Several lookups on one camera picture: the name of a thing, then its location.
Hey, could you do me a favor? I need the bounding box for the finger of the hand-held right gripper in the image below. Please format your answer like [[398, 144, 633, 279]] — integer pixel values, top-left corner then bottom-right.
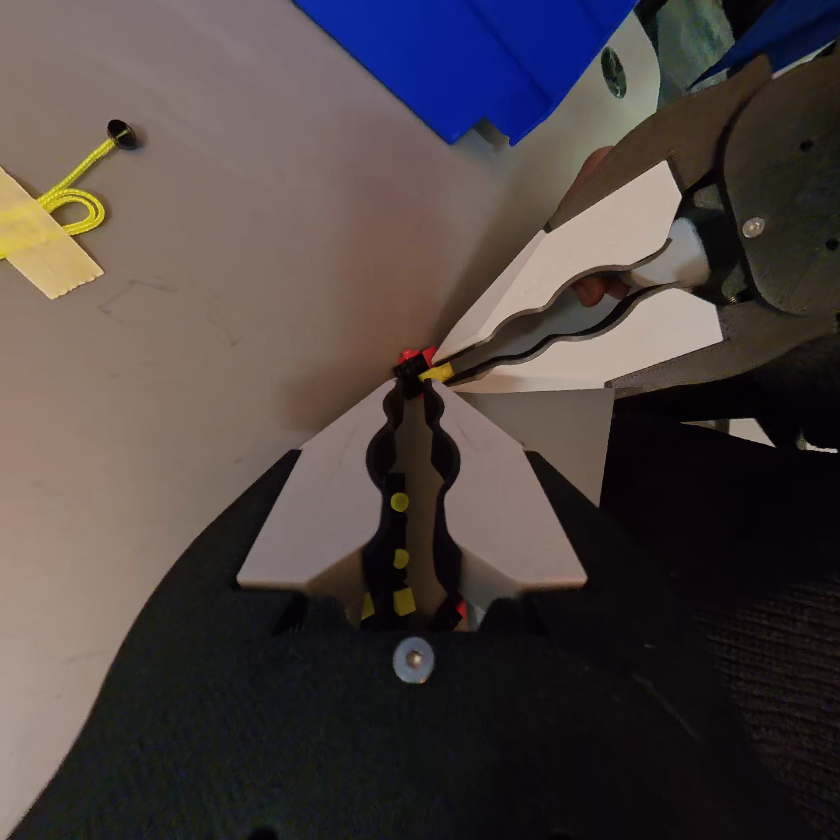
[[434, 161, 685, 363], [451, 220, 727, 393]]

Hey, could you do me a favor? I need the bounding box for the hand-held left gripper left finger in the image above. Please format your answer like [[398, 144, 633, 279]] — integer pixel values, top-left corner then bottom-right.
[[236, 378, 408, 596]]

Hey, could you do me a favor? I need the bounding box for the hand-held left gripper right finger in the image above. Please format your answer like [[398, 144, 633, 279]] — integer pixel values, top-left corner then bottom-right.
[[423, 379, 588, 610]]

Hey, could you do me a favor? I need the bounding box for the black yellow lego spider model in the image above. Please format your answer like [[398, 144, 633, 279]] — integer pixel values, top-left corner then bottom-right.
[[360, 469, 470, 632]]

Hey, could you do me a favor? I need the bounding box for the small black red lego assembly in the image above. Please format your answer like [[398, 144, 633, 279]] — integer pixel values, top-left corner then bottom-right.
[[392, 344, 437, 400]]

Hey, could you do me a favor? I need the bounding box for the person's right hand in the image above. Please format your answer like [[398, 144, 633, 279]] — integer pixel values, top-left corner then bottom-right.
[[567, 146, 632, 308]]

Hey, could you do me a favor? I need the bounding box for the blue plastic crate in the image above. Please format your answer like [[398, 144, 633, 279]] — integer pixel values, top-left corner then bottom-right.
[[689, 0, 840, 86]]

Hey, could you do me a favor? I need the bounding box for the blue plastic bin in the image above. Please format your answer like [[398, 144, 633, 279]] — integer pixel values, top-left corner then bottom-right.
[[292, 0, 641, 147]]

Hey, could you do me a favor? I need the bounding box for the person's dark knitted sweater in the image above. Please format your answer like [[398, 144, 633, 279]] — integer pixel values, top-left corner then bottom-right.
[[600, 394, 840, 840]]

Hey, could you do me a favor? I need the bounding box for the pale masking tape strip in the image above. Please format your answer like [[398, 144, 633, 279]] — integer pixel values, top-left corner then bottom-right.
[[0, 165, 105, 301]]

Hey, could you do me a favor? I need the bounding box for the round table cable grommet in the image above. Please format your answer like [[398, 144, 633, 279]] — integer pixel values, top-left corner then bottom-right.
[[600, 47, 628, 99]]

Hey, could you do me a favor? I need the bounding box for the yellow cord with black ends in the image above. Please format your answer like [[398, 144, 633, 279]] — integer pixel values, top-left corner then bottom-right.
[[0, 119, 139, 260]]

